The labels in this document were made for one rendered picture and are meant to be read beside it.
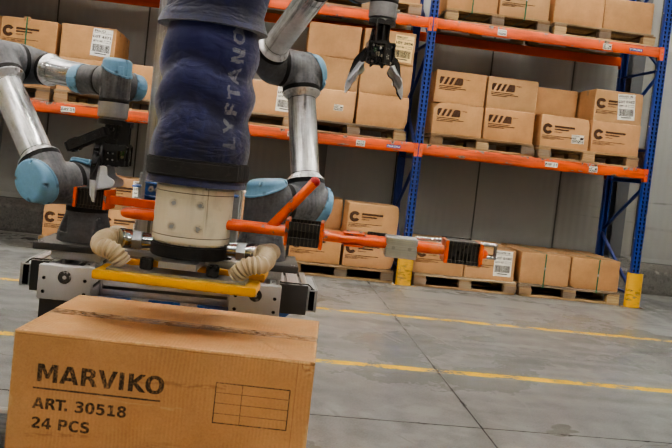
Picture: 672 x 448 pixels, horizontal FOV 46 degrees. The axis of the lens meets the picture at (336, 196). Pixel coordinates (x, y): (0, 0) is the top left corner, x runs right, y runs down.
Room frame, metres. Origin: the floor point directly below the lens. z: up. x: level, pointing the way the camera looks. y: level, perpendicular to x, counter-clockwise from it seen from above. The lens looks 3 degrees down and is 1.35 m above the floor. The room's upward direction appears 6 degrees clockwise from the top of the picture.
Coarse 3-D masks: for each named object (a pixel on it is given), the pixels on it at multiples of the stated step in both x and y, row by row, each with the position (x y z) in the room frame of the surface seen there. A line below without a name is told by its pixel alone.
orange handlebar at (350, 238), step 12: (120, 204) 2.01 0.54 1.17; (132, 204) 2.01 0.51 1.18; (144, 204) 2.01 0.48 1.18; (132, 216) 1.73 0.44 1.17; (144, 216) 1.73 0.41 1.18; (228, 228) 1.73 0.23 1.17; (240, 228) 1.73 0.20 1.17; (252, 228) 1.73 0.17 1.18; (264, 228) 1.73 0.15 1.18; (276, 228) 1.73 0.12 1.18; (324, 240) 1.73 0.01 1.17; (336, 240) 1.73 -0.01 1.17; (348, 240) 1.73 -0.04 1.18; (360, 240) 1.73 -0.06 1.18; (372, 240) 1.73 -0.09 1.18; (384, 240) 1.73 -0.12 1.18; (420, 252) 1.74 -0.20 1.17; (432, 252) 1.73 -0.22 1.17
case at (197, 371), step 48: (48, 336) 1.56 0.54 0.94; (96, 336) 1.57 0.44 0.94; (144, 336) 1.62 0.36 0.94; (192, 336) 1.66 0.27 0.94; (240, 336) 1.71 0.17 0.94; (288, 336) 1.76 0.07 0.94; (48, 384) 1.56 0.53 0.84; (96, 384) 1.56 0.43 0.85; (144, 384) 1.56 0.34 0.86; (192, 384) 1.56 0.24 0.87; (240, 384) 1.56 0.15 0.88; (288, 384) 1.56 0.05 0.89; (48, 432) 1.56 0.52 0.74; (96, 432) 1.56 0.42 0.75; (144, 432) 1.56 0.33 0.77; (192, 432) 1.56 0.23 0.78; (240, 432) 1.56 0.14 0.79; (288, 432) 1.56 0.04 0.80
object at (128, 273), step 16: (144, 256) 1.67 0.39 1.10; (96, 272) 1.62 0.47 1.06; (112, 272) 1.62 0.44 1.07; (128, 272) 1.63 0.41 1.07; (144, 272) 1.63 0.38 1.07; (160, 272) 1.64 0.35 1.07; (176, 272) 1.67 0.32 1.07; (192, 272) 1.69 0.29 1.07; (208, 272) 1.65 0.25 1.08; (176, 288) 1.62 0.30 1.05; (192, 288) 1.62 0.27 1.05; (208, 288) 1.62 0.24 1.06; (224, 288) 1.62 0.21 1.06; (240, 288) 1.62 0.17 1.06; (256, 288) 1.63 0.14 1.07
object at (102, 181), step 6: (102, 168) 1.99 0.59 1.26; (102, 174) 1.98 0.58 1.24; (90, 180) 1.97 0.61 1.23; (96, 180) 1.97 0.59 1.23; (102, 180) 1.98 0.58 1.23; (108, 180) 1.98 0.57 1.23; (90, 186) 1.97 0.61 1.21; (96, 186) 1.97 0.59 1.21; (102, 186) 1.97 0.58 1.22; (108, 186) 1.97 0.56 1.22; (90, 192) 1.97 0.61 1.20
